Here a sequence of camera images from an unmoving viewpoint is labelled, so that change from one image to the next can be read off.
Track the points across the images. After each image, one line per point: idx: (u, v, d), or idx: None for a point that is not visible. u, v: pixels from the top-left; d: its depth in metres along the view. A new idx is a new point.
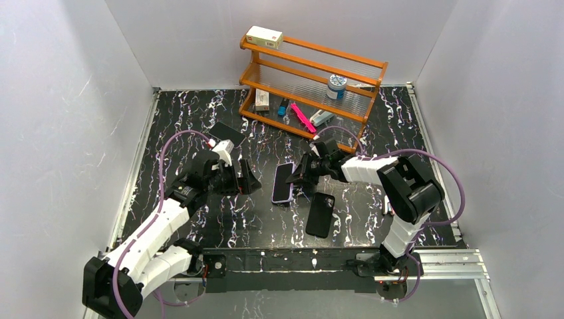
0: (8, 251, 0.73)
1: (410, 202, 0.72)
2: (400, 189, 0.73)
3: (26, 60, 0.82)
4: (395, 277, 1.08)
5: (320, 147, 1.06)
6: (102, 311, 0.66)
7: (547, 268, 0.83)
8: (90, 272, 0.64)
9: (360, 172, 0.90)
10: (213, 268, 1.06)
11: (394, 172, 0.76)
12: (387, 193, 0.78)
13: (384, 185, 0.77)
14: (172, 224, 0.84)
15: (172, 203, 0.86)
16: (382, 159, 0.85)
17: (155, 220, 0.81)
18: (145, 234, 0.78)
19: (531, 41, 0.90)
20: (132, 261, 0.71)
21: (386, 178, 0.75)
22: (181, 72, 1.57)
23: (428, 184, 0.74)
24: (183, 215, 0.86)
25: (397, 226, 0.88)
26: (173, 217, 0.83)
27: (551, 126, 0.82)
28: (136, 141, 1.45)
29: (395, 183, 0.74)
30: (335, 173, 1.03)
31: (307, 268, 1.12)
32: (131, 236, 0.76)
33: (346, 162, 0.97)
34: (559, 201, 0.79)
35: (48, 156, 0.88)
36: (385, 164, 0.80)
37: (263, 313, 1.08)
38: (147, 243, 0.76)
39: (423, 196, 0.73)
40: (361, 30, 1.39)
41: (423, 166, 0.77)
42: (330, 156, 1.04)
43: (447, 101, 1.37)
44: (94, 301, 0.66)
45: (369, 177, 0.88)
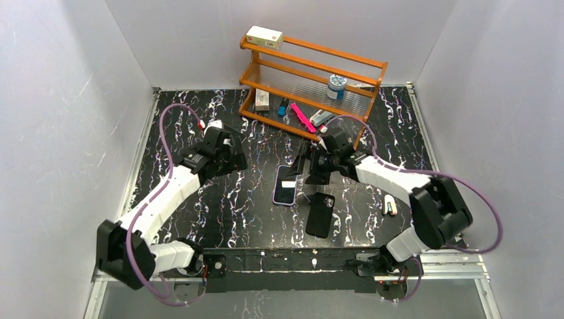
0: (9, 251, 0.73)
1: (439, 233, 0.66)
2: (432, 218, 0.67)
3: (26, 60, 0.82)
4: (395, 277, 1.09)
5: (328, 141, 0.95)
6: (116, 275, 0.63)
7: (548, 268, 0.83)
8: (104, 231, 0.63)
9: (382, 182, 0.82)
10: (213, 268, 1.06)
11: (427, 197, 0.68)
12: (414, 217, 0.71)
13: (414, 209, 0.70)
14: (183, 192, 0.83)
15: (182, 170, 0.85)
16: (410, 173, 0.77)
17: (165, 185, 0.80)
18: (156, 199, 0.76)
19: (531, 41, 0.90)
20: (145, 223, 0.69)
21: (418, 204, 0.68)
22: (181, 72, 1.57)
23: (459, 213, 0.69)
24: (192, 183, 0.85)
25: (408, 238, 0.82)
26: (183, 183, 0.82)
27: (551, 126, 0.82)
28: (136, 141, 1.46)
29: (428, 211, 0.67)
30: (346, 169, 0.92)
31: (307, 268, 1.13)
32: (141, 201, 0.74)
33: (362, 162, 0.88)
34: (559, 201, 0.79)
35: (48, 156, 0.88)
36: (417, 186, 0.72)
37: (263, 313, 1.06)
38: (159, 208, 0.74)
39: (451, 226, 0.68)
40: (361, 30, 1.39)
41: (457, 192, 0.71)
42: (339, 150, 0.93)
43: (447, 101, 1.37)
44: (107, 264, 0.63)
45: (390, 189, 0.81)
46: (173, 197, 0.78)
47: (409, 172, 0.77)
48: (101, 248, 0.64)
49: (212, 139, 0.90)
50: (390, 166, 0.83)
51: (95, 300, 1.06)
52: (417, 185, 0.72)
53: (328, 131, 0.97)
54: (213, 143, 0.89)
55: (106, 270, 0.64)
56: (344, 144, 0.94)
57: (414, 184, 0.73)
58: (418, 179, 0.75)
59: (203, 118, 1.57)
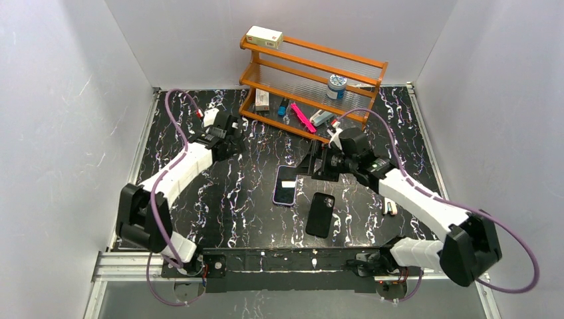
0: (8, 252, 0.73)
1: (468, 274, 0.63)
2: (465, 261, 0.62)
3: (26, 60, 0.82)
4: (395, 277, 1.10)
5: (347, 143, 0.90)
6: (136, 237, 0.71)
7: (548, 268, 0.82)
8: (127, 195, 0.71)
9: (412, 206, 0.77)
10: (213, 268, 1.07)
11: (465, 238, 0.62)
12: (444, 253, 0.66)
13: (446, 247, 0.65)
14: (199, 165, 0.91)
15: (197, 147, 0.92)
16: (443, 203, 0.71)
17: (183, 157, 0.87)
18: (175, 168, 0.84)
19: (531, 41, 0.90)
20: (167, 185, 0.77)
21: (455, 245, 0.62)
22: (181, 72, 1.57)
23: (491, 254, 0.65)
24: (207, 157, 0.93)
25: (425, 258, 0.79)
26: (199, 157, 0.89)
27: (551, 126, 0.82)
28: (136, 141, 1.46)
29: (465, 253, 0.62)
30: (366, 178, 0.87)
31: (307, 268, 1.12)
32: (162, 169, 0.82)
33: (387, 177, 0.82)
34: (559, 201, 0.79)
35: (48, 156, 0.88)
36: (454, 224, 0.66)
37: (263, 313, 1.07)
38: (179, 175, 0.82)
39: (481, 266, 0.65)
40: (361, 30, 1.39)
41: (493, 230, 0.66)
42: (360, 155, 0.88)
43: (447, 101, 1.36)
44: (130, 227, 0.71)
45: (419, 214, 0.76)
46: (189, 167, 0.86)
47: (443, 201, 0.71)
48: (123, 212, 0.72)
49: (223, 121, 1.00)
50: (423, 189, 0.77)
51: (95, 300, 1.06)
52: (453, 222, 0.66)
53: (348, 133, 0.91)
54: (225, 125, 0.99)
55: (129, 234, 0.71)
56: (364, 149, 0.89)
57: (451, 219, 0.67)
58: (453, 212, 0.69)
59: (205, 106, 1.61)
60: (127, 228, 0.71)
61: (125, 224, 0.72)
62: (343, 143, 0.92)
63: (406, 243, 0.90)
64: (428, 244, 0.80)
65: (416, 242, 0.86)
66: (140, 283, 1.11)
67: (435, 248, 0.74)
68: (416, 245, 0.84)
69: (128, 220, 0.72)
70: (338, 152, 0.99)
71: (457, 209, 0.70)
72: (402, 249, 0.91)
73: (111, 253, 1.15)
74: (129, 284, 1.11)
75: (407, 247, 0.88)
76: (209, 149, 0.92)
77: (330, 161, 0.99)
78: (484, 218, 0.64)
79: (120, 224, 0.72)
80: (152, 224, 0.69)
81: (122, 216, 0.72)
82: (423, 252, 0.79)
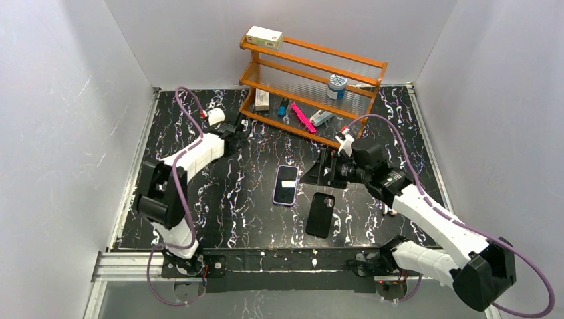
0: (8, 252, 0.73)
1: (484, 301, 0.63)
2: (483, 289, 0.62)
3: (26, 60, 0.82)
4: (395, 277, 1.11)
5: (361, 154, 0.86)
6: (153, 209, 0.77)
7: (548, 268, 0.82)
8: (149, 169, 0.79)
9: (427, 227, 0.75)
10: (213, 268, 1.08)
11: (486, 268, 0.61)
12: (461, 278, 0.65)
13: (465, 274, 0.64)
14: (212, 151, 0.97)
15: (211, 135, 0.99)
16: (463, 228, 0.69)
17: (199, 143, 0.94)
18: (193, 150, 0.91)
19: (531, 42, 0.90)
20: (186, 163, 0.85)
21: (475, 274, 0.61)
22: (181, 72, 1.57)
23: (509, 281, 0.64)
24: (220, 147, 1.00)
25: (431, 270, 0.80)
26: (213, 143, 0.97)
27: (551, 126, 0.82)
28: (136, 141, 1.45)
29: (483, 282, 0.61)
30: (379, 192, 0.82)
31: (307, 268, 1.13)
32: (181, 149, 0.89)
33: (403, 193, 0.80)
34: (559, 201, 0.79)
35: (48, 156, 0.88)
36: (475, 251, 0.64)
37: (263, 313, 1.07)
38: (196, 155, 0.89)
39: (497, 292, 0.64)
40: (361, 30, 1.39)
41: (512, 258, 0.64)
42: (373, 167, 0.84)
43: (447, 101, 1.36)
44: (147, 199, 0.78)
45: (433, 234, 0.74)
46: (205, 152, 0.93)
47: (463, 226, 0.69)
48: (143, 185, 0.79)
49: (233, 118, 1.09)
50: (441, 211, 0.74)
51: (95, 300, 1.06)
52: (473, 249, 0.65)
53: (360, 143, 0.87)
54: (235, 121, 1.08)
55: (145, 206, 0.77)
56: (378, 160, 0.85)
57: (469, 246, 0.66)
58: (473, 239, 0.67)
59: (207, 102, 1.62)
60: (145, 200, 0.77)
61: (143, 197, 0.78)
62: (357, 153, 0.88)
63: (412, 249, 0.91)
64: (437, 256, 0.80)
65: (423, 251, 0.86)
66: (140, 283, 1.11)
67: (445, 264, 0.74)
68: (423, 254, 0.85)
69: (147, 193, 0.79)
70: (348, 160, 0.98)
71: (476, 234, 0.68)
72: (406, 255, 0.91)
73: (111, 252, 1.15)
74: (129, 284, 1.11)
75: (412, 254, 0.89)
76: (223, 138, 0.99)
77: (340, 170, 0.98)
78: (506, 248, 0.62)
79: (139, 197, 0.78)
80: (173, 196, 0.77)
81: (141, 188, 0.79)
82: (432, 264, 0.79)
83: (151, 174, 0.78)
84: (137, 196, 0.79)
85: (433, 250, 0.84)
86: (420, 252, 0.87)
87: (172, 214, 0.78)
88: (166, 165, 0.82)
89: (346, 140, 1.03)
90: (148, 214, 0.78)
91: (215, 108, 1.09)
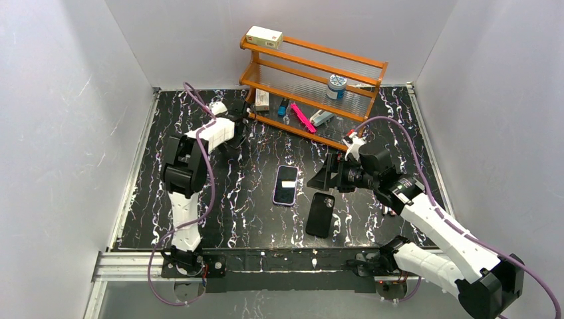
0: (8, 252, 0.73)
1: (491, 314, 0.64)
2: (491, 304, 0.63)
3: (26, 60, 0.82)
4: (395, 277, 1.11)
5: (369, 160, 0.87)
6: (177, 177, 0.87)
7: (549, 268, 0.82)
8: (174, 143, 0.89)
9: (437, 239, 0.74)
10: (212, 268, 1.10)
11: (497, 284, 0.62)
12: (471, 291, 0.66)
13: (473, 287, 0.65)
14: (226, 131, 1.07)
15: (223, 119, 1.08)
16: (475, 243, 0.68)
17: (214, 123, 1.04)
18: (210, 128, 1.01)
19: (531, 42, 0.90)
20: (206, 135, 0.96)
21: (485, 291, 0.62)
22: (181, 72, 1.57)
23: (515, 295, 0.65)
24: (232, 128, 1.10)
25: (433, 276, 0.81)
26: (227, 124, 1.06)
27: (551, 126, 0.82)
28: (136, 140, 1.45)
29: (492, 299, 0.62)
30: (388, 199, 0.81)
31: (307, 268, 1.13)
32: (199, 127, 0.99)
33: (414, 202, 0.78)
34: (559, 201, 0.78)
35: (48, 156, 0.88)
36: (486, 268, 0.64)
37: (263, 313, 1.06)
38: (213, 131, 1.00)
39: (503, 304, 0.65)
40: (361, 30, 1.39)
41: (521, 274, 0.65)
42: (381, 173, 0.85)
43: (447, 101, 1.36)
44: (172, 169, 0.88)
45: (443, 246, 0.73)
46: (221, 130, 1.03)
47: (475, 241, 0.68)
48: (169, 156, 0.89)
49: (239, 107, 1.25)
50: (453, 224, 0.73)
51: (95, 300, 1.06)
52: (485, 266, 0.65)
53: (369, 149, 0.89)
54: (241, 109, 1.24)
55: (171, 174, 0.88)
56: (387, 167, 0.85)
57: (481, 262, 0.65)
58: (485, 255, 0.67)
59: (208, 101, 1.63)
60: (171, 169, 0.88)
61: (169, 167, 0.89)
62: (365, 159, 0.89)
63: (413, 252, 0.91)
64: (441, 263, 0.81)
65: (426, 256, 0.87)
66: (140, 282, 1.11)
67: (451, 274, 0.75)
68: (426, 260, 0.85)
69: (172, 163, 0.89)
70: (356, 166, 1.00)
71: (488, 254, 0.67)
72: (408, 258, 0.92)
73: (111, 252, 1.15)
74: (129, 284, 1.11)
75: (414, 258, 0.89)
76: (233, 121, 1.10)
77: (348, 174, 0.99)
78: (518, 266, 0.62)
79: (165, 166, 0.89)
80: (197, 164, 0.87)
81: (167, 159, 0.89)
82: (435, 271, 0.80)
83: (177, 146, 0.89)
84: (163, 166, 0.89)
85: (435, 256, 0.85)
86: (423, 257, 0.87)
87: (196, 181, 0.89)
88: (188, 137, 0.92)
89: (353, 143, 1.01)
90: (173, 181, 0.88)
91: (215, 102, 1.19)
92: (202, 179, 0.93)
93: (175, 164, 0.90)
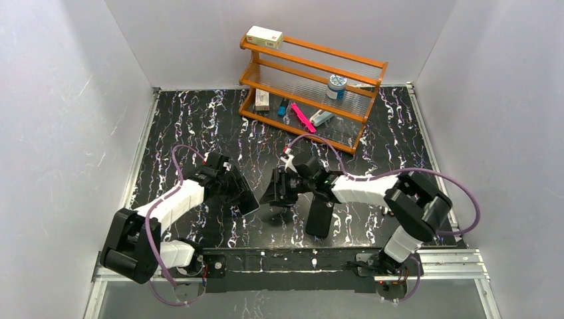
0: (10, 250, 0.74)
1: (424, 224, 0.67)
2: (411, 212, 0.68)
3: (26, 60, 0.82)
4: (395, 277, 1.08)
5: (302, 168, 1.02)
6: (119, 266, 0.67)
7: (548, 266, 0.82)
8: (120, 220, 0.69)
9: (357, 195, 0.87)
10: (213, 268, 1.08)
11: (400, 194, 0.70)
12: (400, 220, 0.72)
13: (395, 211, 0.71)
14: (191, 199, 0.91)
15: (191, 183, 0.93)
16: (379, 179, 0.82)
17: (177, 191, 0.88)
18: (170, 199, 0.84)
19: (532, 41, 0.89)
20: (163, 210, 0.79)
21: (396, 205, 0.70)
22: (181, 72, 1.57)
23: (435, 199, 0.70)
24: (199, 193, 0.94)
25: (402, 238, 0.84)
26: (193, 189, 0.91)
27: (551, 126, 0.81)
28: (136, 140, 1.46)
29: (405, 208, 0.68)
30: (325, 196, 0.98)
31: (307, 268, 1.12)
32: (156, 199, 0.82)
33: (336, 185, 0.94)
34: (559, 201, 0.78)
35: (48, 156, 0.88)
36: (388, 187, 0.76)
37: (263, 313, 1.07)
38: (172, 205, 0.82)
39: (435, 215, 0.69)
40: (361, 30, 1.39)
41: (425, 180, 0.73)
42: (315, 176, 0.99)
43: (447, 101, 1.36)
44: (116, 253, 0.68)
45: (367, 199, 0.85)
46: (183, 200, 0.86)
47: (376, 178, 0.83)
48: (113, 236, 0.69)
49: (215, 161, 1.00)
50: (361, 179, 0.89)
51: (95, 300, 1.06)
52: (387, 187, 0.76)
53: (300, 159, 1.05)
54: (216, 165, 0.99)
55: (113, 262, 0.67)
56: (318, 169, 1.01)
57: (384, 185, 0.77)
58: (387, 181, 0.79)
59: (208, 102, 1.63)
60: (113, 255, 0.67)
61: (112, 250, 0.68)
62: (298, 168, 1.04)
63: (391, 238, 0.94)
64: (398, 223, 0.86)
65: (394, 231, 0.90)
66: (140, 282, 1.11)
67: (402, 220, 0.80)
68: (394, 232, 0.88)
69: (116, 245, 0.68)
70: (294, 175, 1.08)
71: (388, 177, 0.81)
72: (391, 246, 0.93)
73: None
74: (129, 284, 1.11)
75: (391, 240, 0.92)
76: (203, 185, 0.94)
77: (290, 184, 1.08)
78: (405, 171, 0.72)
79: (107, 250, 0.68)
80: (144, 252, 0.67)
81: (110, 240, 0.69)
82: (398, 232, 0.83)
83: (123, 226, 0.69)
84: (104, 249, 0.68)
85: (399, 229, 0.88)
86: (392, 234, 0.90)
87: (142, 271, 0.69)
88: (139, 216, 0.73)
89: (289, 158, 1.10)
90: (116, 270, 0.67)
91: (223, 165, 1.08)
92: (151, 267, 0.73)
93: (120, 247, 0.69)
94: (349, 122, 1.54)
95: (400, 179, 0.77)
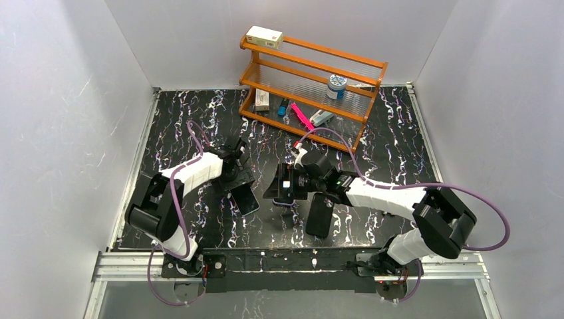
0: (10, 250, 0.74)
1: (451, 242, 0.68)
2: (440, 230, 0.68)
3: (26, 60, 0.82)
4: (395, 277, 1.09)
5: (311, 167, 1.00)
6: (143, 221, 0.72)
7: (547, 266, 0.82)
8: (145, 180, 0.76)
9: (376, 203, 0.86)
10: (213, 268, 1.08)
11: (429, 211, 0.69)
12: (425, 236, 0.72)
13: (422, 228, 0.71)
14: (211, 169, 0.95)
15: (210, 155, 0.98)
16: (402, 189, 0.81)
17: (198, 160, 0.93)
18: (192, 166, 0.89)
19: (532, 41, 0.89)
20: (185, 174, 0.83)
21: (424, 222, 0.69)
22: (181, 72, 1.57)
23: (462, 217, 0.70)
24: (219, 166, 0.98)
25: (414, 246, 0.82)
26: (213, 161, 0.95)
27: (551, 127, 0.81)
28: (136, 140, 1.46)
29: (434, 226, 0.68)
30: (336, 197, 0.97)
31: (307, 268, 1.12)
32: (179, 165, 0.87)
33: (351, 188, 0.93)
34: (559, 201, 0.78)
35: (48, 156, 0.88)
36: (416, 201, 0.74)
37: (263, 313, 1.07)
38: (193, 171, 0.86)
39: (459, 233, 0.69)
40: (361, 30, 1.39)
41: (452, 197, 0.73)
42: (325, 176, 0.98)
43: (447, 101, 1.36)
44: (140, 210, 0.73)
45: (386, 207, 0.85)
46: (204, 169, 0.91)
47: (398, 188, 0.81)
48: (138, 195, 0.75)
49: (232, 143, 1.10)
50: (381, 185, 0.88)
51: (95, 300, 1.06)
52: (416, 201, 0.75)
53: (309, 159, 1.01)
54: (234, 145, 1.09)
55: (137, 218, 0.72)
56: (328, 169, 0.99)
57: (412, 199, 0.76)
58: (413, 194, 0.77)
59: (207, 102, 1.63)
60: (137, 211, 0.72)
61: (136, 207, 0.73)
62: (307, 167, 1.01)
63: (397, 239, 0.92)
64: (413, 231, 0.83)
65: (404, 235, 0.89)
66: (140, 282, 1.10)
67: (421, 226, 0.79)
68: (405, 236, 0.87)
69: (141, 202, 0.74)
70: (303, 173, 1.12)
71: (411, 189, 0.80)
72: (396, 249, 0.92)
73: (111, 252, 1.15)
74: (129, 284, 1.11)
75: (398, 243, 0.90)
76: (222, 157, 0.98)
77: (298, 181, 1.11)
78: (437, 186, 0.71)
79: (132, 207, 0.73)
80: (167, 208, 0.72)
81: (136, 198, 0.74)
82: (412, 240, 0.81)
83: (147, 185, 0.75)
84: (130, 207, 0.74)
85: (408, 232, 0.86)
86: (403, 237, 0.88)
87: (165, 230, 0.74)
88: (163, 177, 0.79)
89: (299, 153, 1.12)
90: (140, 226, 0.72)
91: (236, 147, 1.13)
92: (173, 229, 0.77)
93: (143, 205, 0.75)
94: (349, 122, 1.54)
95: (426, 192, 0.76)
